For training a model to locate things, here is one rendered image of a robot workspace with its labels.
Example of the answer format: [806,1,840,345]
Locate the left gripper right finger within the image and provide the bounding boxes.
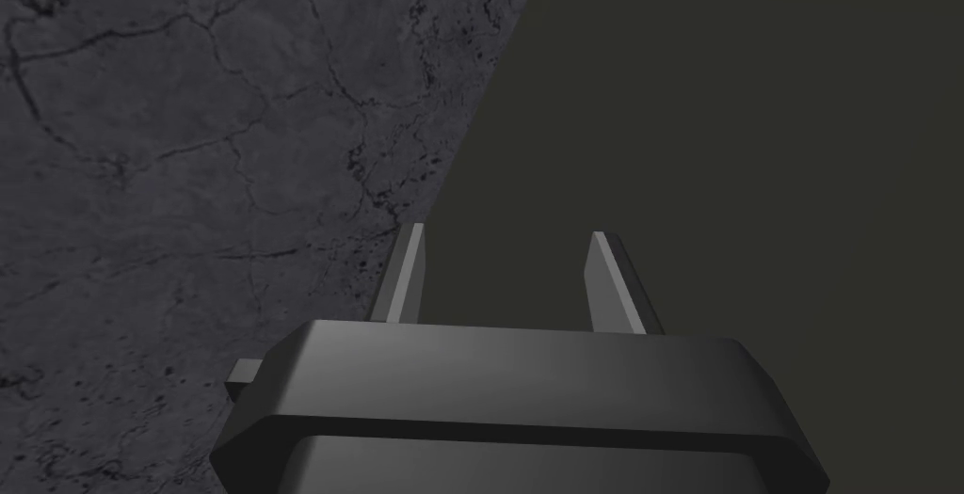
[583,230,666,337]

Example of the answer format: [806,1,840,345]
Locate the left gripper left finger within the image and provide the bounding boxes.
[366,222,427,326]

